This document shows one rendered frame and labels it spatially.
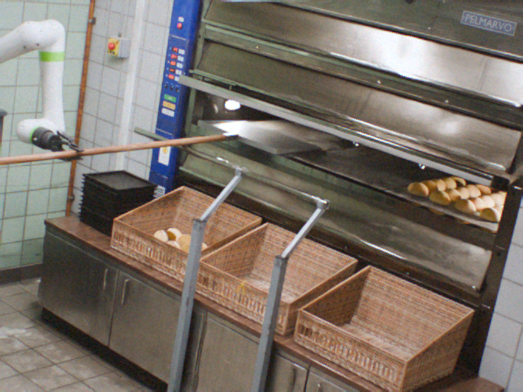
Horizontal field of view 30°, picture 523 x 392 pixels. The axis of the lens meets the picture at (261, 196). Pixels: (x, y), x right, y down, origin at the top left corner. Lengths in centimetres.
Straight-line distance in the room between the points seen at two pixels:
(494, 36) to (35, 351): 270
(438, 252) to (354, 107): 75
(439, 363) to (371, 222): 74
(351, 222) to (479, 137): 76
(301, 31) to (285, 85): 27
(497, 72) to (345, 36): 77
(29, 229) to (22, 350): 97
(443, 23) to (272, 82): 95
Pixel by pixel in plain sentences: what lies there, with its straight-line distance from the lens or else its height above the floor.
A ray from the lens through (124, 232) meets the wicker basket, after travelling 482.
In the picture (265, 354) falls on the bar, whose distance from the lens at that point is 414.
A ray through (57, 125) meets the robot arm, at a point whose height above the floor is 121.
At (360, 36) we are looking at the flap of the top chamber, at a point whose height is 183.
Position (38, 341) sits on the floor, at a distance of 521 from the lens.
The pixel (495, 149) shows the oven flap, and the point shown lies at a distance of 407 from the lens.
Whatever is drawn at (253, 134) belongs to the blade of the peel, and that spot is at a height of 119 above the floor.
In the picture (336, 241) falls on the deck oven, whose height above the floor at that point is 89.
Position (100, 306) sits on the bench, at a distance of 496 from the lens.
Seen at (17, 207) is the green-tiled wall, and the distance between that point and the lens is 572.
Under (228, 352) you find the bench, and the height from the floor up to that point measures 41.
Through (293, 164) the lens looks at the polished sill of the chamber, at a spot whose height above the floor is 116.
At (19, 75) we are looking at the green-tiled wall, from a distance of 549.
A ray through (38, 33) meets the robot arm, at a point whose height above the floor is 163.
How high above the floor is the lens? 225
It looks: 16 degrees down
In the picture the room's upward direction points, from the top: 10 degrees clockwise
